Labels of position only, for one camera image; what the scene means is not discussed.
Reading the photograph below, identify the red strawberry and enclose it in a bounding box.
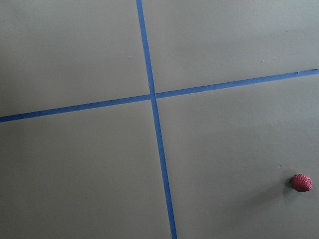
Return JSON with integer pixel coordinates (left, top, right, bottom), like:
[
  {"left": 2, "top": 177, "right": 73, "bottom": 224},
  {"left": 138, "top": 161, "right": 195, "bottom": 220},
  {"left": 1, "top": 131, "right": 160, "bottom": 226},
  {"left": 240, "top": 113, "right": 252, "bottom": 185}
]
[{"left": 288, "top": 174, "right": 313, "bottom": 193}]

